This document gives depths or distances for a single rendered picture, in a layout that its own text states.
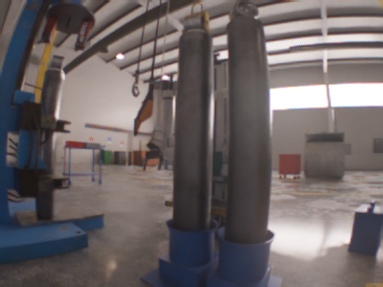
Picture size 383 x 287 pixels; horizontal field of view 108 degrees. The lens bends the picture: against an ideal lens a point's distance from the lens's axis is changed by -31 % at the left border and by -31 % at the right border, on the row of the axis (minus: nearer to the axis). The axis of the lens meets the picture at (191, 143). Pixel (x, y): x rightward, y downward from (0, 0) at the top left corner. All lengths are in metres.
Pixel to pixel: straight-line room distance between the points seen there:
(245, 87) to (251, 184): 0.43
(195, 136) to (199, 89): 0.25
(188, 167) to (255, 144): 0.35
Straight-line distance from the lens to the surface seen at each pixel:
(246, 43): 1.03
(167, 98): 1.98
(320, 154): 8.08
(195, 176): 1.02
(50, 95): 1.95
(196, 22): 1.32
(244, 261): 0.97
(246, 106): 0.91
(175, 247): 1.13
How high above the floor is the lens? 0.75
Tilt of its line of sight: 4 degrees up
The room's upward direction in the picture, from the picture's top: 2 degrees clockwise
